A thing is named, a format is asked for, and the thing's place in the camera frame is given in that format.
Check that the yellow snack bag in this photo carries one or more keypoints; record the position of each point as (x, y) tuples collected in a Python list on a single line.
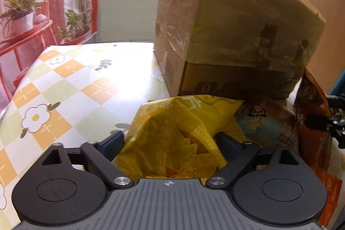
[(167, 143)]

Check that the teal panda cake packet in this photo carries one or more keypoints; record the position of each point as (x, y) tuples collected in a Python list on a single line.
[(258, 119)]

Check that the orange snack bag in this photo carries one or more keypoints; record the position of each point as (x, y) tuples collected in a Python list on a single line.
[(310, 111)]

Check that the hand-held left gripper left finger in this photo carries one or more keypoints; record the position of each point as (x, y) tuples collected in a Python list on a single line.
[(111, 145)]

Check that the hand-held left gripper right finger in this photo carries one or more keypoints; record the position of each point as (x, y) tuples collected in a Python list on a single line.
[(229, 146)]

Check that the blue cloth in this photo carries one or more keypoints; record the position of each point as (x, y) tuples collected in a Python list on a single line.
[(338, 88)]

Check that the printed backdrop cloth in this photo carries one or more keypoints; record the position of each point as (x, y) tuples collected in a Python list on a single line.
[(40, 3)]

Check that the wooden panel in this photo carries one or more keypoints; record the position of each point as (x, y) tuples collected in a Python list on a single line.
[(331, 17)]

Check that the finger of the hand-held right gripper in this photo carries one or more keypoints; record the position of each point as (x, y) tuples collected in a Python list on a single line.
[(335, 100), (318, 122)]

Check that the floral checkered tablecloth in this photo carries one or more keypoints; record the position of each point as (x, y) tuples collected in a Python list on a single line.
[(75, 90)]

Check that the cardboard box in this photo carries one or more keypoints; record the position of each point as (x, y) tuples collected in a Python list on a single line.
[(229, 17)]

